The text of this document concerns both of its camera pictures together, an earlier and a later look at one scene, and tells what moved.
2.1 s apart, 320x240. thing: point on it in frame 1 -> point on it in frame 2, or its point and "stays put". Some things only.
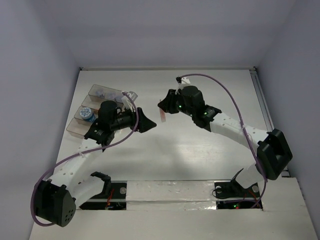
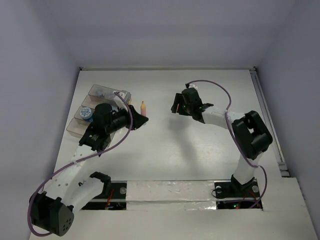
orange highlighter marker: [162, 115] -> [143, 109]
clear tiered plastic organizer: [106, 92] stays put
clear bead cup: [100, 92] stays put
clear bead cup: [110, 95] stays put
